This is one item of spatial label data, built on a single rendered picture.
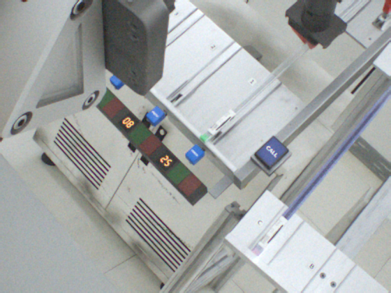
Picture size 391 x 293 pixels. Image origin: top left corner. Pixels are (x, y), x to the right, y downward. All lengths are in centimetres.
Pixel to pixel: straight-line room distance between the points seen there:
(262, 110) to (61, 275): 50
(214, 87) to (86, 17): 90
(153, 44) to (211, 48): 93
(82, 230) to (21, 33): 159
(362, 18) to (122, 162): 80
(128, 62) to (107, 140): 140
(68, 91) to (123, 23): 7
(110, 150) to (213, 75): 62
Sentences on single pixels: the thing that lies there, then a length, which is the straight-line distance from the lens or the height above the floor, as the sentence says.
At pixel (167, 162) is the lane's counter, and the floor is 66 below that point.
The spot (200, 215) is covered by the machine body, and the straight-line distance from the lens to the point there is 162.
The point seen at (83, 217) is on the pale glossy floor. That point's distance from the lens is 192.
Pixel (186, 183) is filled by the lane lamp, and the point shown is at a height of 66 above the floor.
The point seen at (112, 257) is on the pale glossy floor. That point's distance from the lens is 186.
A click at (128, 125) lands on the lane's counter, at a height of 66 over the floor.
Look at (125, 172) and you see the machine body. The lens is 173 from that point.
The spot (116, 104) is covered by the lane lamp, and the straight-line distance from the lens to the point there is 122.
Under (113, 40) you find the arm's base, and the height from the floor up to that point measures 117.
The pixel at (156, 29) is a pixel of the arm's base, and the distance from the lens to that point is 31.
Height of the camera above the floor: 134
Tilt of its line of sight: 33 degrees down
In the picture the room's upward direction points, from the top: 34 degrees clockwise
